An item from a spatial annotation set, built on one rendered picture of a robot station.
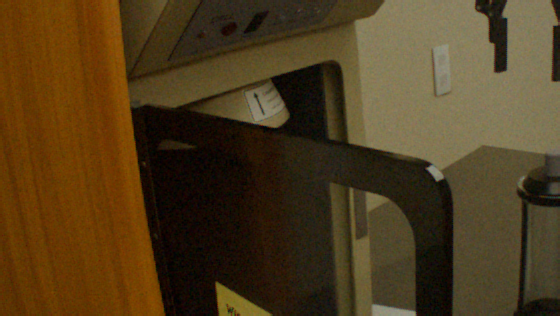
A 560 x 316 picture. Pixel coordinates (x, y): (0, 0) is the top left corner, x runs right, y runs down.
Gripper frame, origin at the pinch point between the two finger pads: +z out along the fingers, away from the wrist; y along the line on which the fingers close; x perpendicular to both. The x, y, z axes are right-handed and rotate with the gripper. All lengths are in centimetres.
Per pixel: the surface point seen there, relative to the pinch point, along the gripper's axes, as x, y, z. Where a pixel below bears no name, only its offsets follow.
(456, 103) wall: 81, -48, 25
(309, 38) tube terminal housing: -28.2, -13.7, -2.6
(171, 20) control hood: -52, -9, -7
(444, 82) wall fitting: 73, -48, 19
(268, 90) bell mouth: -31.0, -16.7, 2.6
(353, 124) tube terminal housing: -21.6, -12.7, 7.1
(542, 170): 4.6, 1.3, 15.9
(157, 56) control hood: -51, -11, -4
